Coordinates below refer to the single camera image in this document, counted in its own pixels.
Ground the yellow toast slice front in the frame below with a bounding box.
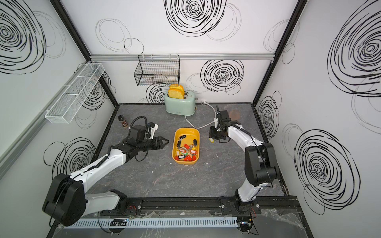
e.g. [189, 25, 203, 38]
[168, 88, 185, 100]

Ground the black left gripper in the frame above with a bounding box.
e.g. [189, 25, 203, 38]
[137, 136, 170, 152]

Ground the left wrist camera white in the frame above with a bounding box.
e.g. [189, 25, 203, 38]
[147, 122, 158, 139]

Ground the black corner frame post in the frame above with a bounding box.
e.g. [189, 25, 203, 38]
[253, 0, 308, 107]
[50, 0, 119, 108]

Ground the mint green toaster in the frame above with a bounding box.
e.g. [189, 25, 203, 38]
[165, 91, 196, 116]

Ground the white toaster power cable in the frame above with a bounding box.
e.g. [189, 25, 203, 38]
[185, 101, 217, 130]

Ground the black wire wall basket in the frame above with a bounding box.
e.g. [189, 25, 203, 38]
[134, 54, 181, 86]

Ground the spice bottle black cap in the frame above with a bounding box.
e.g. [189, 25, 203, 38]
[118, 115, 129, 128]

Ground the yellow plastic storage box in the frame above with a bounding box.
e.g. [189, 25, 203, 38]
[172, 128, 200, 165]

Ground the orange toast slice back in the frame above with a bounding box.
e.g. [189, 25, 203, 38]
[170, 84, 184, 90]

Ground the aluminium wall rail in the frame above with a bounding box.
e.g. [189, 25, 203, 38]
[1, 60, 90, 179]
[90, 53, 275, 61]

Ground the aluminium wall rail back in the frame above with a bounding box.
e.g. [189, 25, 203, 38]
[90, 53, 275, 61]

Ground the white slotted cable duct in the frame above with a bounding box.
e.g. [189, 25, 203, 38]
[68, 217, 239, 229]

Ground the white mesh wall shelf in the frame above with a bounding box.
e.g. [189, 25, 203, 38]
[45, 62, 105, 124]

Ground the black corner frame post left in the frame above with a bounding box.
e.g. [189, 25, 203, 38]
[50, 0, 119, 108]

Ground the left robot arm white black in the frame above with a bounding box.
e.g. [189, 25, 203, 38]
[42, 136, 169, 227]

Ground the aluminium wall rail left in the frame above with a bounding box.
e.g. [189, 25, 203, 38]
[1, 60, 90, 179]

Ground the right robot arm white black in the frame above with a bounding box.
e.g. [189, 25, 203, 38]
[209, 109, 280, 212]

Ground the black corner frame post right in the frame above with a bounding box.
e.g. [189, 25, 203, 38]
[253, 0, 308, 107]

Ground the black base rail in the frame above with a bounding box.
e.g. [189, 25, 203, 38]
[99, 195, 301, 216]

